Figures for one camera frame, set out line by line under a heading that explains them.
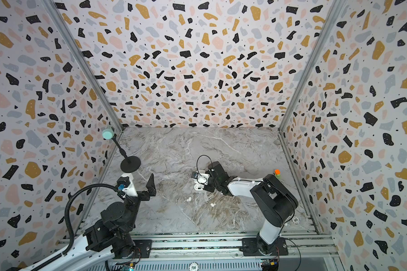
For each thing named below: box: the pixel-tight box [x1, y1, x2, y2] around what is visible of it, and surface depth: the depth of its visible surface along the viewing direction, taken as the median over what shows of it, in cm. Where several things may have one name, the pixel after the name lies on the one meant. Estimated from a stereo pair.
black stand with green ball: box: [101, 125, 141, 173], surface depth 101 cm
